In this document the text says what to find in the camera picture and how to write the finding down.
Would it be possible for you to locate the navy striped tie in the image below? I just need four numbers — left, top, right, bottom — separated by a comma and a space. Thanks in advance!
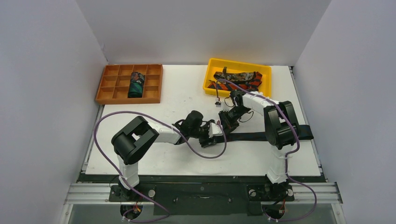
215, 124, 314, 145

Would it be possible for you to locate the yellow plastic tray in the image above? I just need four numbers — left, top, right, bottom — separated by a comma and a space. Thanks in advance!
203, 58, 272, 98

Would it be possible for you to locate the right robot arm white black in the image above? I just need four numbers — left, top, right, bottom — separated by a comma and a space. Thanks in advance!
219, 90, 300, 200

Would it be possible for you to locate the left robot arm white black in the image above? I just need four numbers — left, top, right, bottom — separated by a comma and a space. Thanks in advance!
111, 110, 225, 201

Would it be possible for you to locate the orange black striped tie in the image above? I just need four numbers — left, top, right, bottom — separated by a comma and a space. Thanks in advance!
207, 72, 262, 91

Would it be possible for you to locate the rolled green patterned tie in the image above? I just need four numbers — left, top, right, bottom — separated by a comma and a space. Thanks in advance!
127, 71, 145, 98

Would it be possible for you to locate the orange wooden divider tray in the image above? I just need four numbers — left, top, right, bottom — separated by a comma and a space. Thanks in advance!
96, 64, 163, 105

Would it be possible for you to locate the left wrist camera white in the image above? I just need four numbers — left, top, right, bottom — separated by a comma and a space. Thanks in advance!
208, 123, 223, 138

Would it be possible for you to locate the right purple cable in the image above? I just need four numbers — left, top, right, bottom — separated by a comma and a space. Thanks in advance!
215, 78, 318, 223

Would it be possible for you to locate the purple cable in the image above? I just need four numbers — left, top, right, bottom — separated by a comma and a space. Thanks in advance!
93, 111, 228, 224
215, 78, 318, 223

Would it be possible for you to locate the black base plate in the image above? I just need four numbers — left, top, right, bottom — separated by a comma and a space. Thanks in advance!
91, 176, 325, 220

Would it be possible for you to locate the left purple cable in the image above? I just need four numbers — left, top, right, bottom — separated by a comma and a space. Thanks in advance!
93, 111, 228, 224

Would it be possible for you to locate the aluminium frame rail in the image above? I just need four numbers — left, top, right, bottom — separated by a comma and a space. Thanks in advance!
64, 182, 343, 205

